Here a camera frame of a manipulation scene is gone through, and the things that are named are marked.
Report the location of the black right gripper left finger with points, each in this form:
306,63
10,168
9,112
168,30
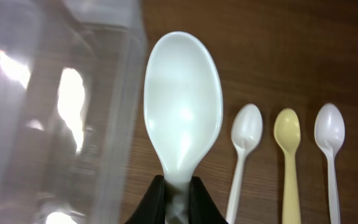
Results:
151,209

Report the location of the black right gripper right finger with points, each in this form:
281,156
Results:
202,209

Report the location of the yellow plastic spoon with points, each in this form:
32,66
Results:
287,134

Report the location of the broad white plastic spoon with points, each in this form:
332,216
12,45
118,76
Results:
183,113

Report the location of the right clear plastic container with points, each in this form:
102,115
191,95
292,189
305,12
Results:
70,75

